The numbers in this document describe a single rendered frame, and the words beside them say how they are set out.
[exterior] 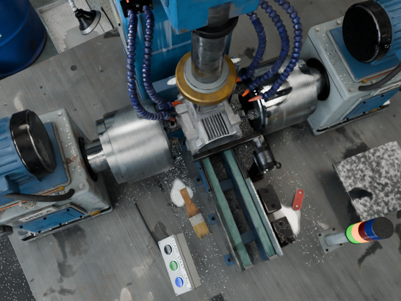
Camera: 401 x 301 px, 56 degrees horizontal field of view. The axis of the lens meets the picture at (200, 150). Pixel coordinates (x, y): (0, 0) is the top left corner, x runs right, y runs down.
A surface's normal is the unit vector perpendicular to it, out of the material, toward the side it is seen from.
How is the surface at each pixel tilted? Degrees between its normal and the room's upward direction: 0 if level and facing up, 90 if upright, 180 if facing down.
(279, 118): 62
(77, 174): 0
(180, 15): 90
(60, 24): 0
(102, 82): 0
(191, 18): 90
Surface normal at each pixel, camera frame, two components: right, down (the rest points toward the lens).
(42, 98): 0.03, -0.31
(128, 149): 0.18, 0.09
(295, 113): 0.33, 0.64
